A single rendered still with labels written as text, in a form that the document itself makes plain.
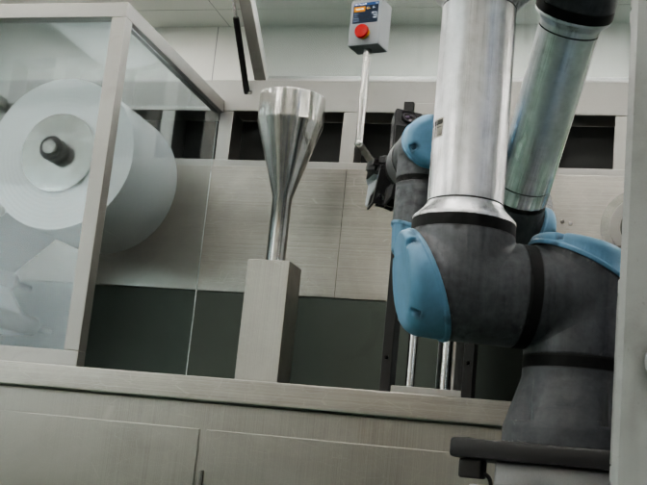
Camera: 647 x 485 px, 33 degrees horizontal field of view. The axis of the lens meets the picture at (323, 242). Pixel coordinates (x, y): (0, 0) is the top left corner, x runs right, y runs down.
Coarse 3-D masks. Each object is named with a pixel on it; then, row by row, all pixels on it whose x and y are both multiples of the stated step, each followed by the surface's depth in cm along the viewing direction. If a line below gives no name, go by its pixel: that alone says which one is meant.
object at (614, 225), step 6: (618, 210) 198; (612, 216) 198; (618, 216) 198; (612, 222) 198; (618, 222) 198; (612, 228) 198; (618, 228) 197; (612, 234) 198; (618, 234) 197; (612, 240) 197; (618, 240) 197
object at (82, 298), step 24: (120, 24) 207; (144, 24) 215; (120, 48) 206; (168, 48) 227; (120, 72) 206; (192, 72) 240; (120, 96) 206; (216, 96) 254; (96, 144) 203; (96, 168) 202; (96, 192) 200; (96, 216) 199; (96, 240) 199; (96, 264) 200; (72, 312) 196; (72, 336) 195; (24, 360) 197; (48, 360) 195; (72, 360) 194
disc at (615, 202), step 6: (618, 198) 199; (612, 204) 199; (618, 204) 199; (606, 210) 199; (612, 210) 199; (606, 216) 199; (606, 222) 199; (600, 228) 199; (606, 228) 198; (606, 234) 198; (606, 240) 198
